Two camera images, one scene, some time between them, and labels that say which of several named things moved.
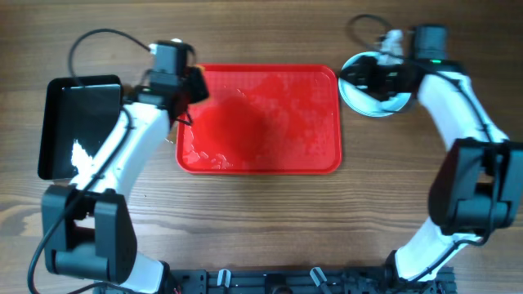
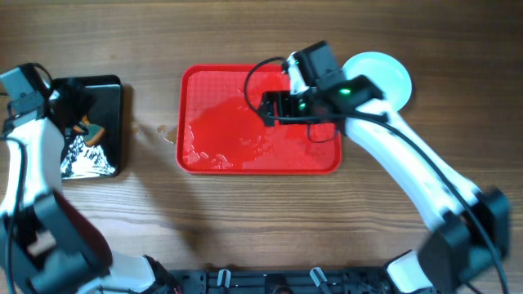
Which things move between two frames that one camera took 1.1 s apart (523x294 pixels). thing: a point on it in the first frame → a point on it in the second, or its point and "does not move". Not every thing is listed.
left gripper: x=198 y=79 → x=80 y=97
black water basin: x=78 y=112 does not move
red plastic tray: x=264 y=119 does not move
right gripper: x=361 y=80 → x=286 y=100
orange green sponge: x=201 y=68 → x=95 y=131
